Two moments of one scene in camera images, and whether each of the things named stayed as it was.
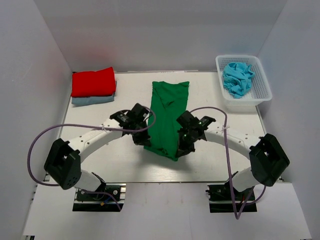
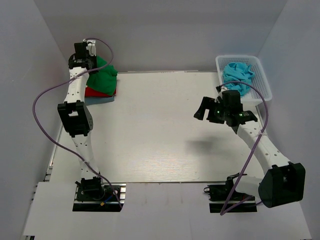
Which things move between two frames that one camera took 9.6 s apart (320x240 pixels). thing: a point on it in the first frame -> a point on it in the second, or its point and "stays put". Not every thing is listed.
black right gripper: (183, 149) -> (206, 103)
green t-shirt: (169, 100) -> (104, 80)
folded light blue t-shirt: (87, 100) stays put
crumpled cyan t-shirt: (237, 78) stays put
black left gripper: (143, 140) -> (94, 69)
